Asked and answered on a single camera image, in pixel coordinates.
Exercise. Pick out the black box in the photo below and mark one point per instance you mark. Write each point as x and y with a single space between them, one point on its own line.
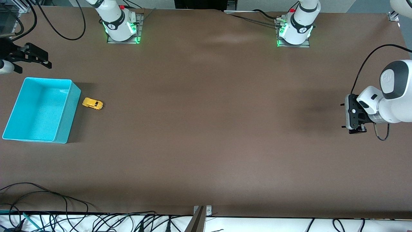
185 4

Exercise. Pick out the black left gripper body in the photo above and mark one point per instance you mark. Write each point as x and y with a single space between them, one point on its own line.
366 118

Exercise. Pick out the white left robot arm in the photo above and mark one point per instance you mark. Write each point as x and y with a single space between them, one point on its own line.
302 22

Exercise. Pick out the small metal bracket plate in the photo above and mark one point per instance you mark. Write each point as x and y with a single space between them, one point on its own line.
208 210

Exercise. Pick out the black power plug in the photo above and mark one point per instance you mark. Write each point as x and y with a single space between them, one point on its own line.
168 227
141 226

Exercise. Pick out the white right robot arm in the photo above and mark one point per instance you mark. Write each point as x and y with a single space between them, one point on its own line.
116 22

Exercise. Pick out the turquoise plastic bin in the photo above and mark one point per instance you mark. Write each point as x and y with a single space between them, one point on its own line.
40 109

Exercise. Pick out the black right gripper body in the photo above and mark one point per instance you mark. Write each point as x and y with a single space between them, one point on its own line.
7 49

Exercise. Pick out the grey metal bar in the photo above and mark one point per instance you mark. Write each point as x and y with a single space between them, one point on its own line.
197 222

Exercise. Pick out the aluminium frame profile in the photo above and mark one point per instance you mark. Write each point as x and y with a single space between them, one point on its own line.
392 16
24 8

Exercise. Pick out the brown table mat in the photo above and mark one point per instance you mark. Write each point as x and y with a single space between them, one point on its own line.
206 129

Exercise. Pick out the yellow beetle toy car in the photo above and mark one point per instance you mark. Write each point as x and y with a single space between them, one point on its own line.
92 103

